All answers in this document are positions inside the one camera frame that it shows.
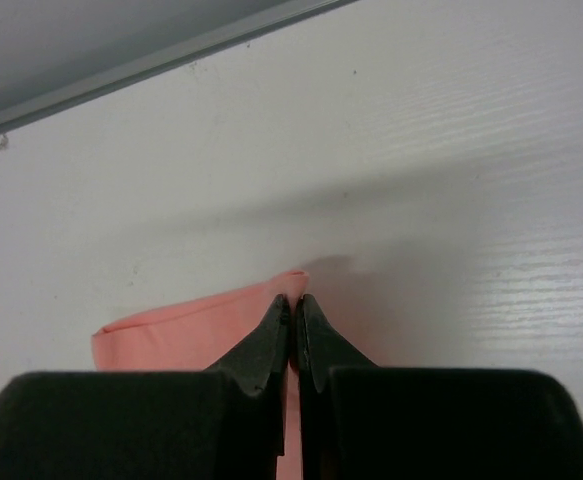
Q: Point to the pink t-shirt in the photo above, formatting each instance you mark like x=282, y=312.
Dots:
x=194, y=334

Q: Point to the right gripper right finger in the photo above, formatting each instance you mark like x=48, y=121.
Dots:
x=363, y=421

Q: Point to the aluminium table frame rail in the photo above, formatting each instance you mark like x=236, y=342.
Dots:
x=55, y=55

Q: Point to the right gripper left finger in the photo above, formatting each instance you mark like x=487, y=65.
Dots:
x=223, y=422

